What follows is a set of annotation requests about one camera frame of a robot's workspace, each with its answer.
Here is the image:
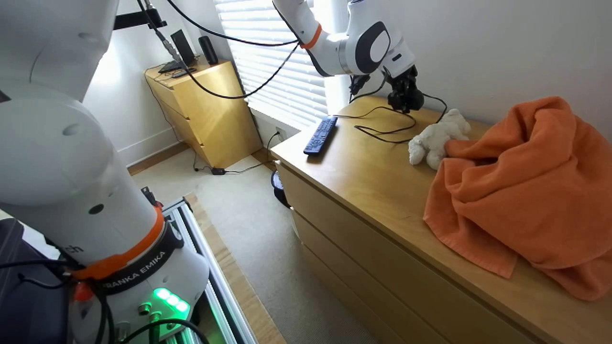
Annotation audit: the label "white plush toy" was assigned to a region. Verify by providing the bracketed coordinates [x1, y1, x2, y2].
[408, 108, 472, 171]

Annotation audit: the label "black remote control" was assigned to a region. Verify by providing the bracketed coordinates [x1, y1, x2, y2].
[304, 116, 339, 156]

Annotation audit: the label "window blinds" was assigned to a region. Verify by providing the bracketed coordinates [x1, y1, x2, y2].
[214, 0, 336, 131]

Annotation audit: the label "round black floor object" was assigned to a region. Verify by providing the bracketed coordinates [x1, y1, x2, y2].
[271, 171, 292, 209]

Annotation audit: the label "orange blanket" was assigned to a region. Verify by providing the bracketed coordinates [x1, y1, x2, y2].
[423, 97, 612, 301]

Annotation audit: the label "dresser drawer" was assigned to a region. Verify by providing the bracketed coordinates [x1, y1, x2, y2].
[291, 210, 452, 344]
[276, 161, 543, 344]

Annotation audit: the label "small wooden dresser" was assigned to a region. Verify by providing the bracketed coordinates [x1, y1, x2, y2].
[145, 56, 263, 169]

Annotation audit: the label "black cylinder speaker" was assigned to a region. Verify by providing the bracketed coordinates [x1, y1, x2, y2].
[198, 36, 219, 66]

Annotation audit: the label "black upright tablet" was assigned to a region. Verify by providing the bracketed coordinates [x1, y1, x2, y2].
[171, 30, 197, 67]

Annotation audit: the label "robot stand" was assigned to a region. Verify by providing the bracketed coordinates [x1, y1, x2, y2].
[0, 198, 259, 344]

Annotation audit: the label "black box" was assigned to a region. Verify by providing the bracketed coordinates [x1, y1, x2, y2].
[0, 217, 70, 344]

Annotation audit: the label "black cable with power brick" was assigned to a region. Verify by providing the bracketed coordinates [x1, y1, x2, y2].
[193, 131, 281, 176]

